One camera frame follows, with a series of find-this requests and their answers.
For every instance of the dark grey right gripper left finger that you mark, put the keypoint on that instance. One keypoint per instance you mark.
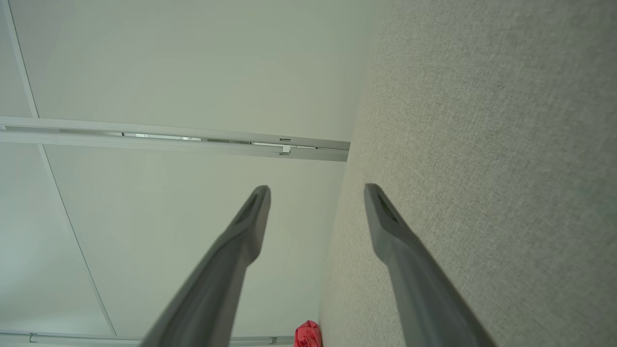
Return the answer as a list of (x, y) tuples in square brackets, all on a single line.
[(212, 289)]

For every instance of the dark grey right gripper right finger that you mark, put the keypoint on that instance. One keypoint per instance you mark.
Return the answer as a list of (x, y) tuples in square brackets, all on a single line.
[(424, 299)]

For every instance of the red mesh Bulls shorts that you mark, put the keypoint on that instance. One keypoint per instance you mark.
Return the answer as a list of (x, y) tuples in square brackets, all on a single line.
[(308, 335)]

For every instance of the grey metal partition post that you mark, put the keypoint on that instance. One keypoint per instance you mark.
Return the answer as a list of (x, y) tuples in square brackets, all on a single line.
[(96, 340), (144, 143)]

